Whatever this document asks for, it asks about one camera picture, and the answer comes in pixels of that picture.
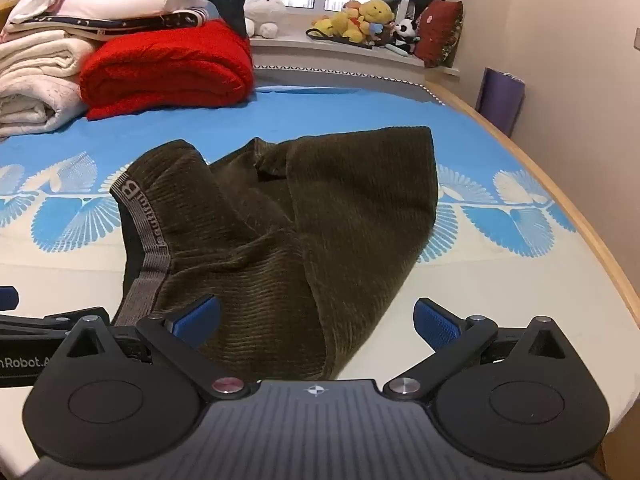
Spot purple rolled mat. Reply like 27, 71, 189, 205
475, 67, 526, 137

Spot wooden bed frame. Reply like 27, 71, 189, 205
422, 80, 640, 480

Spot yellow plush toy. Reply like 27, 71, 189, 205
312, 10, 370, 44

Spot cream folded blanket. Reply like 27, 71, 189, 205
0, 29, 97, 81

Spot navy star print blanket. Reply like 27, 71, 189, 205
2, 7, 210, 42

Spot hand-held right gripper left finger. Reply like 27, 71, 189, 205
59, 295, 258, 402

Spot white plush toy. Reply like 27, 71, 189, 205
243, 0, 287, 39

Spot yellow bear plush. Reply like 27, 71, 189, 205
357, 1, 397, 36

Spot red folded blanket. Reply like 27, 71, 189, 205
79, 18, 257, 121

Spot blue and white patterned bed sheet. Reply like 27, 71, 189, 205
0, 82, 628, 480

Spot red cushion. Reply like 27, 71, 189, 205
414, 0, 464, 69

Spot white quilted blanket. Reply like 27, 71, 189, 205
0, 67, 90, 139

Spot panda plush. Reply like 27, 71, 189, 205
392, 19, 422, 54

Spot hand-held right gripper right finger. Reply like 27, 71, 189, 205
382, 297, 571, 403

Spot black strap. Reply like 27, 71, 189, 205
306, 29, 374, 51

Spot white window sill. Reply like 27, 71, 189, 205
249, 27, 461, 87

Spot olive corduroy pants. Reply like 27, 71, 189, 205
109, 126, 441, 382

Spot white folded cloth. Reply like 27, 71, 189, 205
5, 0, 192, 24

